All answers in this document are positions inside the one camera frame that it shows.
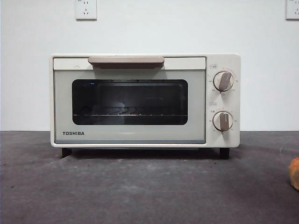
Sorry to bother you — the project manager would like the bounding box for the glass oven door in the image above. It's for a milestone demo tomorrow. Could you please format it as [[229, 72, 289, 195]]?
[[53, 56, 206, 144]]

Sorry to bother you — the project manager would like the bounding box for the golden bread roll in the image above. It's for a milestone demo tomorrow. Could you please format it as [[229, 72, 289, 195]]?
[[287, 157, 299, 190]]

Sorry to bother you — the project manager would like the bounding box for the oven timer knob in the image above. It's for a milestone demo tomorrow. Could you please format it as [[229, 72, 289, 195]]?
[[214, 111, 234, 131]]

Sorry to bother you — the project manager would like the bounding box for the oven temperature knob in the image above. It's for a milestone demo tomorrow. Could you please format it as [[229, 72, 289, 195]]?
[[214, 71, 235, 92]]

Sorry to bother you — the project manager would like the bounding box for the cream Toshiba toaster oven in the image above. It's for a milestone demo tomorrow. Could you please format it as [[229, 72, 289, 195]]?
[[49, 53, 241, 160]]

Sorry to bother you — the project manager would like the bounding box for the metal wire oven rack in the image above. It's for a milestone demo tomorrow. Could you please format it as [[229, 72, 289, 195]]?
[[72, 106, 188, 117]]

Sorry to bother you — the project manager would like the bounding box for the white wall socket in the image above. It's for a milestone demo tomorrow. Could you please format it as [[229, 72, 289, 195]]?
[[285, 0, 299, 21], [75, 0, 97, 20]]

